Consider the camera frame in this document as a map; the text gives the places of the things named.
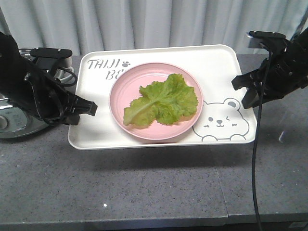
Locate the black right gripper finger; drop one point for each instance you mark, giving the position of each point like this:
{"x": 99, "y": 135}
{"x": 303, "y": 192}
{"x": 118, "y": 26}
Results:
{"x": 246, "y": 80}
{"x": 250, "y": 99}

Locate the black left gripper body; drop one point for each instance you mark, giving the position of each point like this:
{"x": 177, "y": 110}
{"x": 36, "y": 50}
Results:
{"x": 40, "y": 94}

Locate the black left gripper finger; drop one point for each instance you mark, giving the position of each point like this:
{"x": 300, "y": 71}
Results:
{"x": 82, "y": 106}

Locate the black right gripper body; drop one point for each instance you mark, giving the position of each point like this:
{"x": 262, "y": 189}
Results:
{"x": 282, "y": 74}

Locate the cream bear serving tray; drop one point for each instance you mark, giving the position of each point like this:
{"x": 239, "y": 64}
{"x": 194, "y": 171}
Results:
{"x": 223, "y": 118}

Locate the pink round plate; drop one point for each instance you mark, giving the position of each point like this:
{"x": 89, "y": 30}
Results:
{"x": 126, "y": 89}

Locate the green lettuce leaf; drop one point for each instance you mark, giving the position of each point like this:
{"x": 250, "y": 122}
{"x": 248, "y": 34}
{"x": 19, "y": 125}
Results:
{"x": 165, "y": 102}

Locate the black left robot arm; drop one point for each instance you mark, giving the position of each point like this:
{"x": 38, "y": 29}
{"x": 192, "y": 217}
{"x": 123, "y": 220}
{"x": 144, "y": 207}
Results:
{"x": 9, "y": 55}

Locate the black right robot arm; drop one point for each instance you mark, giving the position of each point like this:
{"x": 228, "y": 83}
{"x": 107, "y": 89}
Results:
{"x": 275, "y": 50}

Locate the green electric cooking pot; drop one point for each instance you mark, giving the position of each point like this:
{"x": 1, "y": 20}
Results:
{"x": 14, "y": 122}

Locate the white pleated curtain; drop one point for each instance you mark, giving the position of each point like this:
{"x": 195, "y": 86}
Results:
{"x": 84, "y": 26}

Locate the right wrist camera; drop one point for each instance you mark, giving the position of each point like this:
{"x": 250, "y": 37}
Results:
{"x": 267, "y": 38}

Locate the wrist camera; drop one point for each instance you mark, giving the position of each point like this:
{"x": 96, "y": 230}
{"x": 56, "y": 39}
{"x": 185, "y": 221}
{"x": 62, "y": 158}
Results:
{"x": 267, "y": 38}
{"x": 46, "y": 58}

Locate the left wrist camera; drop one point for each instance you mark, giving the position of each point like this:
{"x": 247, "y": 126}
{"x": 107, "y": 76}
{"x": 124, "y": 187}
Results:
{"x": 46, "y": 58}

